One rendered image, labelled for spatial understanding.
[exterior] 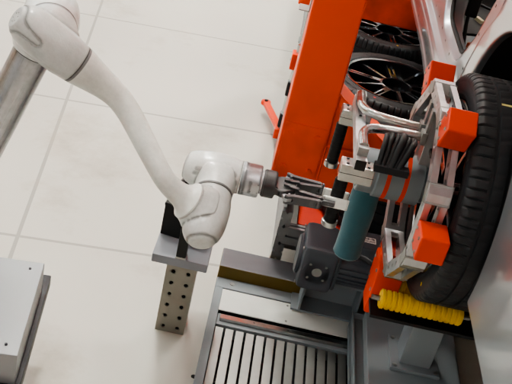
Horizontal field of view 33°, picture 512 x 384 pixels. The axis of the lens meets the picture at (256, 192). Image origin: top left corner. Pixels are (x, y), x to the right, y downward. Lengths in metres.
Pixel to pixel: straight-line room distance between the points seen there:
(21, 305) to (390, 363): 1.14
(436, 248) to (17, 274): 1.16
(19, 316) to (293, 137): 1.09
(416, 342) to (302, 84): 0.89
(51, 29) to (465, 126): 1.01
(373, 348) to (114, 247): 1.12
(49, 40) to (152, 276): 1.40
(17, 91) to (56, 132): 1.80
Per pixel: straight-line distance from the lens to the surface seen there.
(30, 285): 2.50
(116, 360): 2.89
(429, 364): 2.82
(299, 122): 2.88
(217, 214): 2.15
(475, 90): 2.36
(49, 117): 4.22
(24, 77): 2.29
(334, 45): 2.77
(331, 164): 2.62
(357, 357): 2.91
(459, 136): 2.18
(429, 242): 2.17
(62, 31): 2.08
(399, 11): 4.77
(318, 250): 2.88
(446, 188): 2.22
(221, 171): 2.24
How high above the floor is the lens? 1.96
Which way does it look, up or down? 30 degrees down
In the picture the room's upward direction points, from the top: 14 degrees clockwise
